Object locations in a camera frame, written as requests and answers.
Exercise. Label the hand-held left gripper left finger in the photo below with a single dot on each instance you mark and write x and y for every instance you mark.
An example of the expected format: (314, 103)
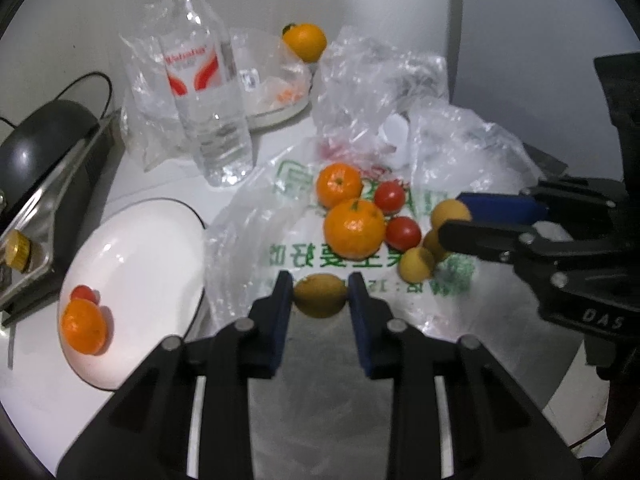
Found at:
(281, 310)

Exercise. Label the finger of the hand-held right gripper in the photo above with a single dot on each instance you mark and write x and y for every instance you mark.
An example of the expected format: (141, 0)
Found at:
(475, 239)
(500, 207)

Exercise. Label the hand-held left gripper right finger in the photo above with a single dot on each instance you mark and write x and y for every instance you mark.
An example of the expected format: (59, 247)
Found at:
(361, 320)

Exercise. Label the small yellow round fruit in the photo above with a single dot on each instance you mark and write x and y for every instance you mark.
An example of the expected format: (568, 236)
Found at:
(449, 213)
(416, 265)
(432, 247)

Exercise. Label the yellow-green oval fruit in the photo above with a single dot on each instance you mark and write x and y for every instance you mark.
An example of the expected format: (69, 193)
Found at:
(320, 296)

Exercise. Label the green printed plastic bag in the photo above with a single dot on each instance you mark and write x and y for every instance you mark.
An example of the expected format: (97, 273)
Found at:
(300, 245)

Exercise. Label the red tomato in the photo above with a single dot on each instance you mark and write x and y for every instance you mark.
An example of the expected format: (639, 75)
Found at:
(83, 293)
(390, 196)
(403, 233)

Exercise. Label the white enamel bowl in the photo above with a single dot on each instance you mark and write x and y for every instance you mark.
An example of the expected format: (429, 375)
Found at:
(140, 265)

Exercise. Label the large clear plastic bag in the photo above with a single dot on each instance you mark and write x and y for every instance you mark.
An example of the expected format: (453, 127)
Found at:
(465, 150)

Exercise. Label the large mandarin orange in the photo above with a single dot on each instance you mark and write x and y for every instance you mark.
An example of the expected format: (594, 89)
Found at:
(355, 229)

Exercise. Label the small mandarin orange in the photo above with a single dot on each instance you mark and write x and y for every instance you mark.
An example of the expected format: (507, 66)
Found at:
(339, 185)

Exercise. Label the crumpled clear plastic bag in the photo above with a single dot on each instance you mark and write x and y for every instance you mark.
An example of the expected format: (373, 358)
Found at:
(360, 85)

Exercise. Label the white round plate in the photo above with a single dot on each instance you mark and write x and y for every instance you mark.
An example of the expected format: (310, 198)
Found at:
(272, 119)

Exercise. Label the clear plastic water bottle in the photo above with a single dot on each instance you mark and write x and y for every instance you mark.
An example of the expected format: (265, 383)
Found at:
(210, 110)

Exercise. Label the orange with green leaf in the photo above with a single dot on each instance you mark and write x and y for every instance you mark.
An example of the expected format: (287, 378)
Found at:
(304, 41)

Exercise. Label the brass stove knob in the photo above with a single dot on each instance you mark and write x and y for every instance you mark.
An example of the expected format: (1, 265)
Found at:
(19, 250)

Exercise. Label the black wok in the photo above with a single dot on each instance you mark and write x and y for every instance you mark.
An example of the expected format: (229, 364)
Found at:
(40, 140)

